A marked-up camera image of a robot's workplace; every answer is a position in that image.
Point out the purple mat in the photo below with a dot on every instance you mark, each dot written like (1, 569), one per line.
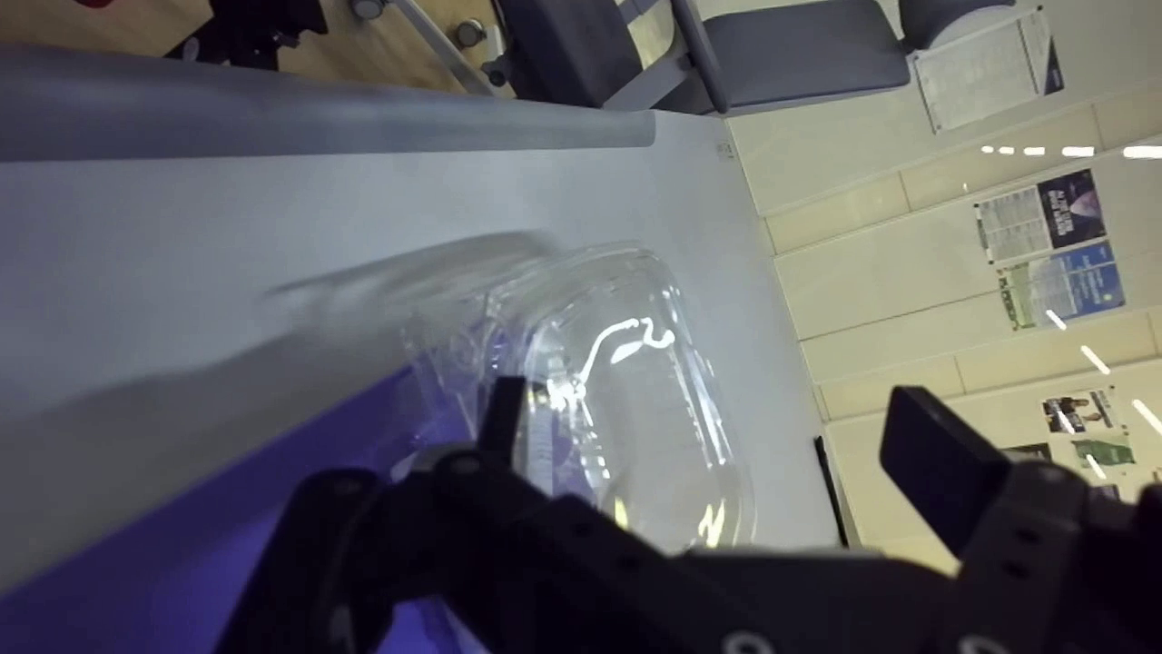
(122, 581)

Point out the white paper notice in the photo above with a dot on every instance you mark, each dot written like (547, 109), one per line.
(987, 68)

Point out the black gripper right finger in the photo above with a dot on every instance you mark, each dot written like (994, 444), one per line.
(938, 466)

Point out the small picture wall poster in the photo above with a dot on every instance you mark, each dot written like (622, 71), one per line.
(1090, 429)

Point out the grey office chair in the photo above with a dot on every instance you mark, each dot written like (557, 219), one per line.
(582, 50)
(786, 56)

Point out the blue wall poster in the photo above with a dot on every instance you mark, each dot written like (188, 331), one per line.
(1065, 249)

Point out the clear plastic box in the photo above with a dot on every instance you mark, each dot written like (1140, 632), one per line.
(628, 401)

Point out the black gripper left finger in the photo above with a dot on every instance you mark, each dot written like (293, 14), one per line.
(505, 418)

